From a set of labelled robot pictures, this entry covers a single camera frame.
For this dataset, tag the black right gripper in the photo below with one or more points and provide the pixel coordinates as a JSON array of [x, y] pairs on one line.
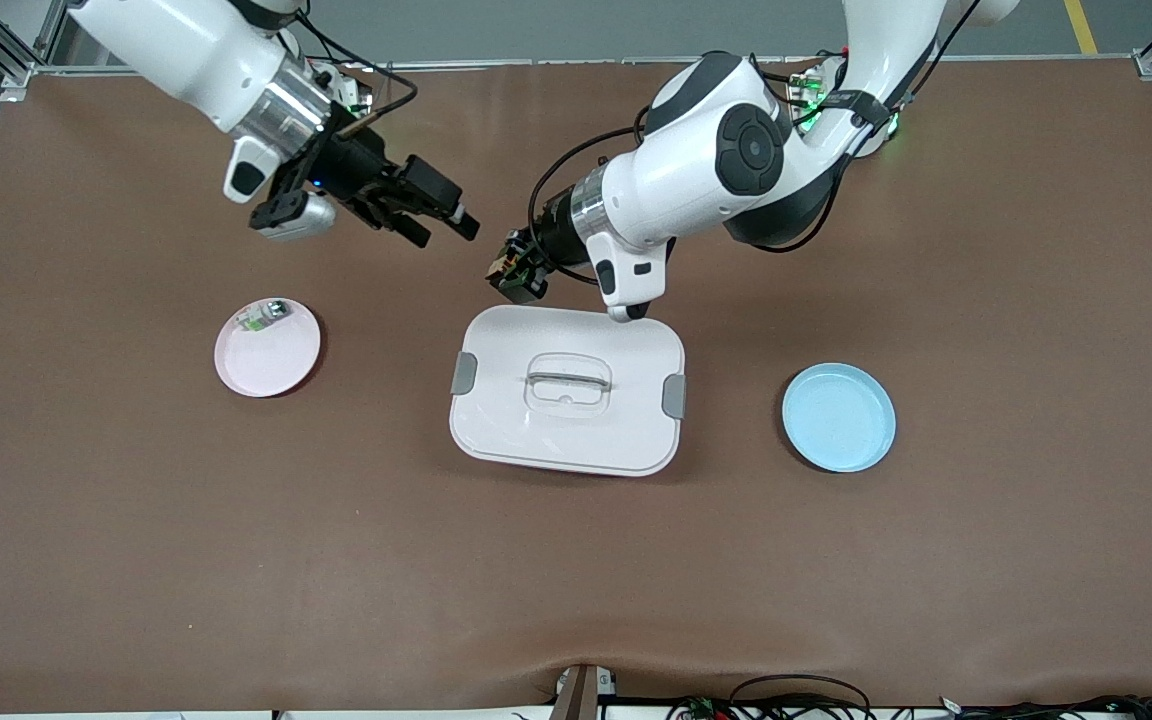
[[352, 166]]

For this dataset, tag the orange push-button switch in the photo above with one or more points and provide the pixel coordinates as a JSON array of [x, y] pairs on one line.
[[508, 268]]

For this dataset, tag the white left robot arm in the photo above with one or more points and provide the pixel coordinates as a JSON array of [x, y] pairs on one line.
[[736, 150]]

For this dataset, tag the pink round plate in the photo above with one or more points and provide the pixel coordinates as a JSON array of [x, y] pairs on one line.
[[271, 360]]

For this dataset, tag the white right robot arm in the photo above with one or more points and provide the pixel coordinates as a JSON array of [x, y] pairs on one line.
[[186, 50]]

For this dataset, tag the brown camera mount post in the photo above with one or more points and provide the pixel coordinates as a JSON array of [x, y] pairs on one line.
[[576, 695]]

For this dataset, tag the small green connector board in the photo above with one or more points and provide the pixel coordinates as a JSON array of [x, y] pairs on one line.
[[703, 708]]

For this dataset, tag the green push-button switch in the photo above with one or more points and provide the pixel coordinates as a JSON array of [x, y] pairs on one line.
[[266, 318]]

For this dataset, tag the light blue round plate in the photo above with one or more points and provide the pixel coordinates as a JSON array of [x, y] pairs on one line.
[[836, 420]]

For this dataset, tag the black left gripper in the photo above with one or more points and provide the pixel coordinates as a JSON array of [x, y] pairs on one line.
[[553, 235]]

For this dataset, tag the white lidded box grey latches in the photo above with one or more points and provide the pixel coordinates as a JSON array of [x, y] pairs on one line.
[[566, 440]]

